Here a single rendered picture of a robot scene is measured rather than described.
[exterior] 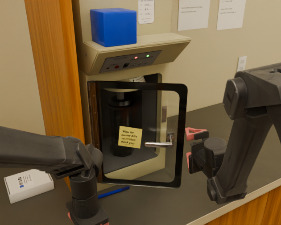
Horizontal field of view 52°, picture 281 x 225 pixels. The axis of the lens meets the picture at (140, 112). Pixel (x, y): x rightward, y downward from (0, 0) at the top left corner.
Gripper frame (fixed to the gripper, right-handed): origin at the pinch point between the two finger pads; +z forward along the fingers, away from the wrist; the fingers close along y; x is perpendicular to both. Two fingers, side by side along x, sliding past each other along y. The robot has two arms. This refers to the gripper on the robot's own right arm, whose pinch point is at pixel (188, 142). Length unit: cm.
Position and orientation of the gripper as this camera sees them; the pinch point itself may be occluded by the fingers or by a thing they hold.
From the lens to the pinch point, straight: 96.6
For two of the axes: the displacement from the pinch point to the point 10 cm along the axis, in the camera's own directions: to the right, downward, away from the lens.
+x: -9.5, 2.3, -2.2
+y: -1.1, -8.9, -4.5
